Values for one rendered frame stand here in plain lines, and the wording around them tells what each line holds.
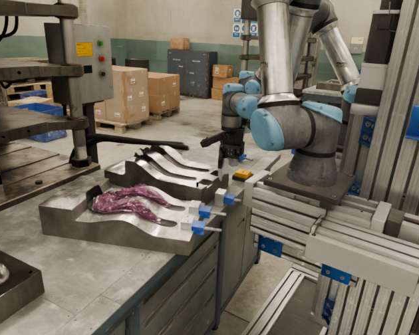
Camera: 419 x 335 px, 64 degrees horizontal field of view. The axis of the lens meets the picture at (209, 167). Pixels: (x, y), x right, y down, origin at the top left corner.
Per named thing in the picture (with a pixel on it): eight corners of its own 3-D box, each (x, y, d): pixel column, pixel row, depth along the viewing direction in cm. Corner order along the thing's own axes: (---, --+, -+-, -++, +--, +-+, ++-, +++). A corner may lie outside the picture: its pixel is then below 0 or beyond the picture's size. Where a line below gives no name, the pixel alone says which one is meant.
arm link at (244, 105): (274, 96, 108) (257, 90, 118) (243, 97, 104) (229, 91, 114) (271, 120, 111) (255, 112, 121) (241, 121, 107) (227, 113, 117)
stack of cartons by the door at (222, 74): (247, 102, 817) (250, 66, 786) (241, 104, 790) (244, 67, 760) (217, 97, 857) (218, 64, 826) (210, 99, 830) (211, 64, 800)
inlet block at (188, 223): (222, 233, 111) (223, 219, 109) (219, 242, 106) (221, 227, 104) (183, 228, 113) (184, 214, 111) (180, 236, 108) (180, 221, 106)
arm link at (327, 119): (346, 151, 98) (354, 106, 93) (308, 155, 93) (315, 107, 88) (319, 140, 108) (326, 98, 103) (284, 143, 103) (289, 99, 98)
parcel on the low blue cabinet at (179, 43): (190, 50, 844) (191, 37, 834) (183, 50, 817) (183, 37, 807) (177, 48, 864) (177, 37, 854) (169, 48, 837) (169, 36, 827)
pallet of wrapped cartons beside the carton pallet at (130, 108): (153, 124, 576) (152, 68, 542) (122, 134, 509) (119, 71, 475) (100, 114, 626) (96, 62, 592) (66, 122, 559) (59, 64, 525)
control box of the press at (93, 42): (127, 250, 236) (114, 26, 183) (95, 275, 211) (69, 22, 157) (104, 241, 246) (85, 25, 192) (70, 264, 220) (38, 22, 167)
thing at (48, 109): (66, 121, 481) (65, 107, 473) (42, 128, 447) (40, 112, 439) (36, 116, 503) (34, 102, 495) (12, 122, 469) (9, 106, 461)
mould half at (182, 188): (228, 186, 153) (230, 159, 148) (201, 209, 131) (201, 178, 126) (141, 165, 174) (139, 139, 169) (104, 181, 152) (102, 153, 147)
